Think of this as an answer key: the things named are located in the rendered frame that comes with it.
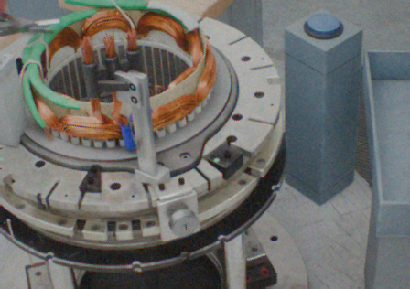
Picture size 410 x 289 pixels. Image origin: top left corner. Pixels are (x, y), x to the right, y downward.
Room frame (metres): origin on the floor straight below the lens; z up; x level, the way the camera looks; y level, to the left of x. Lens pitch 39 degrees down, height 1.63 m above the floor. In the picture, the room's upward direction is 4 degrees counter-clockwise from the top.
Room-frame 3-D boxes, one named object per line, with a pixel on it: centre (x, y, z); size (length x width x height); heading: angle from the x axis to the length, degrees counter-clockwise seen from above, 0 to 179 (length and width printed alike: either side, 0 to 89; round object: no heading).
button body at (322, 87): (0.91, -0.16, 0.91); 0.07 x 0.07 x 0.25; 38
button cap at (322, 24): (0.91, -0.16, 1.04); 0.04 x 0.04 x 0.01
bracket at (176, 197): (0.57, 0.03, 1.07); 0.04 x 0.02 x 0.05; 109
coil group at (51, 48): (0.77, 0.14, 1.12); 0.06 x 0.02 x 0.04; 151
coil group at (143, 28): (0.79, 0.04, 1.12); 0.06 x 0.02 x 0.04; 61
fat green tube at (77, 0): (0.79, 0.07, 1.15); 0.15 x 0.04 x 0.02; 61
